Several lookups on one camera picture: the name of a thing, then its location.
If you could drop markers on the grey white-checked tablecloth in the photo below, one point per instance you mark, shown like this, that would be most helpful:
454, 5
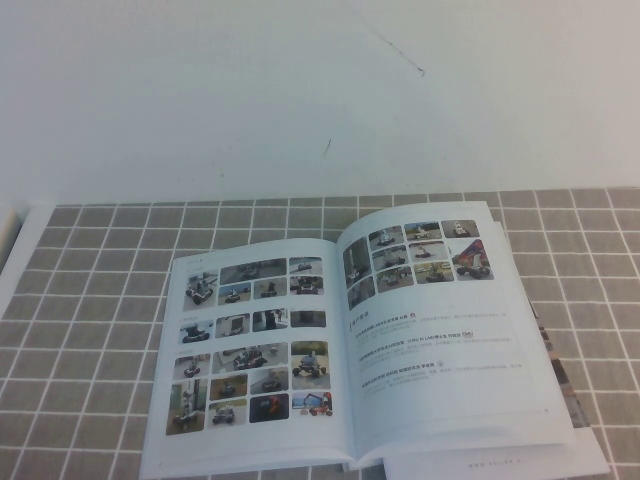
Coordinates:
100, 280

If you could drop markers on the white product catalogue book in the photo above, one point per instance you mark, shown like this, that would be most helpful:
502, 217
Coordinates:
425, 350

